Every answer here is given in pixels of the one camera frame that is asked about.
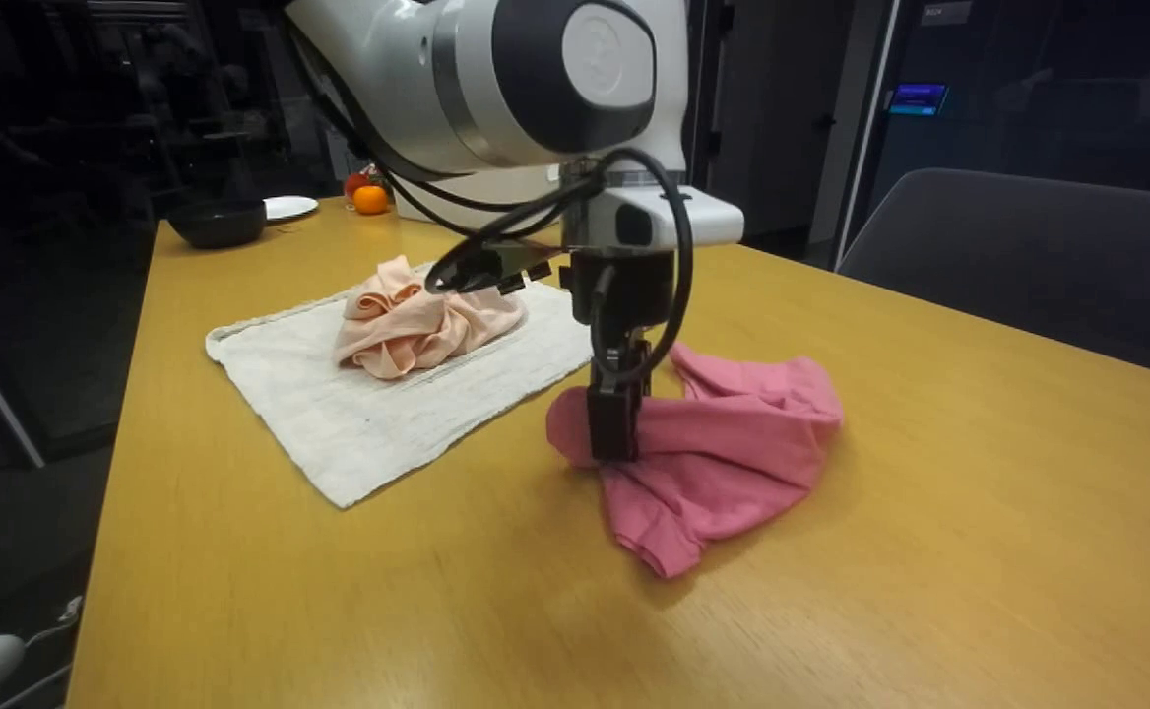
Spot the pink cloth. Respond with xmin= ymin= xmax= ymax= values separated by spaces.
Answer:
xmin=543 ymin=343 xmax=852 ymax=589

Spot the grey office chair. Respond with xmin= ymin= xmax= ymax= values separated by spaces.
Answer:
xmin=837 ymin=166 xmax=1150 ymax=392

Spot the black bowl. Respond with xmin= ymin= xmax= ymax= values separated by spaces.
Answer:
xmin=161 ymin=193 xmax=272 ymax=256

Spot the white towel cloth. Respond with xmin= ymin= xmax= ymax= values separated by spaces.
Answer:
xmin=201 ymin=277 xmax=598 ymax=514

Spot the orange fruit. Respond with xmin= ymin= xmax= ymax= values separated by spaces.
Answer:
xmin=348 ymin=183 xmax=395 ymax=221

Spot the white plate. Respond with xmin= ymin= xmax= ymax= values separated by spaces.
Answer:
xmin=258 ymin=193 xmax=323 ymax=230

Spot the white window frame post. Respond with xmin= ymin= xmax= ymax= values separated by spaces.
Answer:
xmin=799 ymin=0 xmax=911 ymax=277

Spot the black cable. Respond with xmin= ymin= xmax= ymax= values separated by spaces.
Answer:
xmin=281 ymin=17 xmax=700 ymax=402

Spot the blue lit screen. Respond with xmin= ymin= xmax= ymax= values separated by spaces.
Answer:
xmin=886 ymin=82 xmax=954 ymax=122

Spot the peach cloth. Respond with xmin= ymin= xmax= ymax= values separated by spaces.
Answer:
xmin=332 ymin=251 xmax=532 ymax=386

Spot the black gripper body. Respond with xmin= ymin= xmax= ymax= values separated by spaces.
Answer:
xmin=568 ymin=247 xmax=676 ymax=356

